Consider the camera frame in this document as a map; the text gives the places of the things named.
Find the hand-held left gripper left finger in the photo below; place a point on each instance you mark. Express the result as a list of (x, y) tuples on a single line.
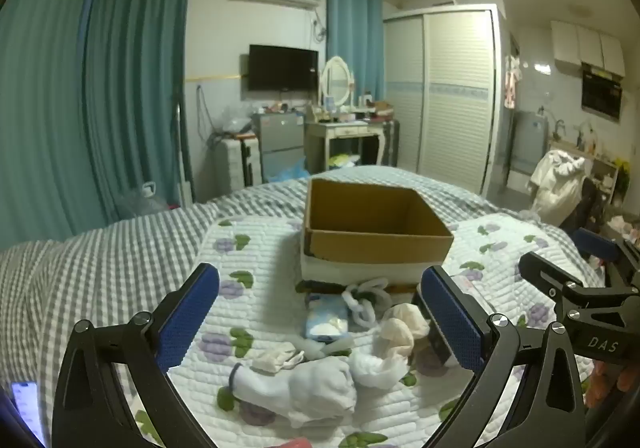
[(192, 323)]

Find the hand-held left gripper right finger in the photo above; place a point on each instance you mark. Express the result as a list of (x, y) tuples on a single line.
[(452, 323)]

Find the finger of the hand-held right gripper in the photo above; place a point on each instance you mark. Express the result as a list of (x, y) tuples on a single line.
[(545, 272), (595, 244)]

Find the beige sock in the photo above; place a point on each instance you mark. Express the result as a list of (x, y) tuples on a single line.
[(400, 330)]

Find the small cream sock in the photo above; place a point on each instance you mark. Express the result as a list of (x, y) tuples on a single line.
[(275, 359)]

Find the brown cardboard box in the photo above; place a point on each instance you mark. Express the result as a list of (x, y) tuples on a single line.
[(370, 238)]

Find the blue tissue packet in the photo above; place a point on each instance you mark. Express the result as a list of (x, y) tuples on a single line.
[(326, 318)]

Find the large white sock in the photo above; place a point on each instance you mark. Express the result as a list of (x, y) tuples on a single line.
[(305, 388)]

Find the person's right hand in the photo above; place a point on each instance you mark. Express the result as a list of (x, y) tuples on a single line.
[(607, 380)]

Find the black chair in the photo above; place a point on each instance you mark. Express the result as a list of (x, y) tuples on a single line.
[(587, 210)]

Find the white jacket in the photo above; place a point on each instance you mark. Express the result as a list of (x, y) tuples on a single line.
[(557, 188)]

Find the wooden shelf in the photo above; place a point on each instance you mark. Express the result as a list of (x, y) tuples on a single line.
[(602, 167)]

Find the white floral quilt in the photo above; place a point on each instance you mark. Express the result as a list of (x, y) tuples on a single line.
[(260, 248)]

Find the clear bag with white jug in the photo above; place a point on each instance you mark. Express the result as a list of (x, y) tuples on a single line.
[(140, 202)]

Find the black range hood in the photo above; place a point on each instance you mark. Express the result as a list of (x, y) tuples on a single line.
[(602, 92)]

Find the red object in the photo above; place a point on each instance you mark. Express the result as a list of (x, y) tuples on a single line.
[(296, 443)]

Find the white suitcase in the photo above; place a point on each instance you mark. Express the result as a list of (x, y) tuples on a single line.
[(235, 162)]

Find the blue plastic bag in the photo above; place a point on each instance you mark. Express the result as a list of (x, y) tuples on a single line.
[(287, 172)]

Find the smartphone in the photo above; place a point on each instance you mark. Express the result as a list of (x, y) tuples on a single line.
[(27, 403)]

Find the hanging pink cloth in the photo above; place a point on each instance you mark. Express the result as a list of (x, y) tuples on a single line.
[(511, 80)]

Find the dark striped suitcase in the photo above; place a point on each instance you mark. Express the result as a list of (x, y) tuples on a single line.
[(392, 142)]

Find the yellow green bag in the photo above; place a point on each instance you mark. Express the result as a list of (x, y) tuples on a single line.
[(345, 160)]

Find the white sliding door wardrobe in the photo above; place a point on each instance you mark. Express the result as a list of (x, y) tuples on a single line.
[(450, 92)]

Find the small grey fridge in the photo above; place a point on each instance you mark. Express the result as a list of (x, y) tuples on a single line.
[(280, 137)]

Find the clear plastic bag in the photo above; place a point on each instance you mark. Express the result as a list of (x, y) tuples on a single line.
[(237, 117)]

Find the white vanity table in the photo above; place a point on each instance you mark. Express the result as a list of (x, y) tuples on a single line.
[(345, 132)]

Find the wide teal curtain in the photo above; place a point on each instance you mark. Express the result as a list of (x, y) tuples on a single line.
[(60, 102)]

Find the white oval vanity mirror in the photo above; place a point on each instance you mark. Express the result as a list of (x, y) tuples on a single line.
[(335, 80)]

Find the narrow blue curtain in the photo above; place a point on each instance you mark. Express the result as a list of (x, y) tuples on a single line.
[(355, 37)]

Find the white wall cabinets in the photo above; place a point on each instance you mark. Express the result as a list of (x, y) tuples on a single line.
[(587, 50)]

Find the black wall television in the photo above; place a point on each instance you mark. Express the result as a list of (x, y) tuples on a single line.
[(282, 67)]

